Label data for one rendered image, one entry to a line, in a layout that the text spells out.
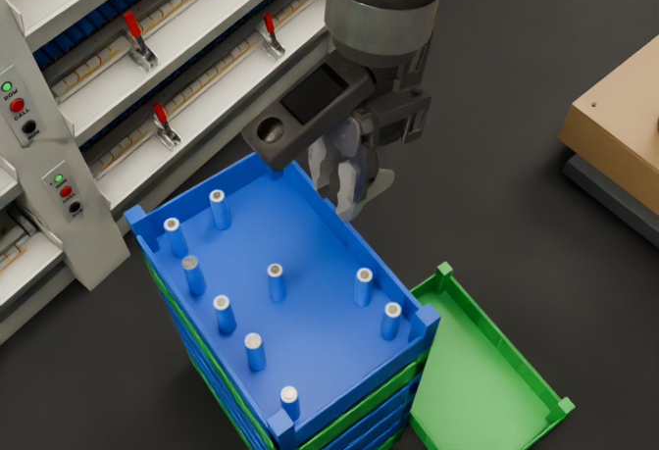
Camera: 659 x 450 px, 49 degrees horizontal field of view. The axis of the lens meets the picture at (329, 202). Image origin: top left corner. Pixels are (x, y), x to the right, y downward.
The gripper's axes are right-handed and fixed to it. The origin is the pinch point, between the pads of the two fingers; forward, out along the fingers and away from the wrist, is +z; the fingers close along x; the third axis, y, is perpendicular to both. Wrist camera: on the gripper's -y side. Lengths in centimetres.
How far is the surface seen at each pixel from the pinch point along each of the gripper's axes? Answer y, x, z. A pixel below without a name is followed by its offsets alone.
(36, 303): -24, 43, 52
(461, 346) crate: 31, -3, 48
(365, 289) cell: 1.5, -6.2, 8.6
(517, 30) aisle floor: 87, 46, 31
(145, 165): -1, 47, 33
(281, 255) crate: -1.6, 5.0, 12.7
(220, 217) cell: -6.2, 11.5, 9.8
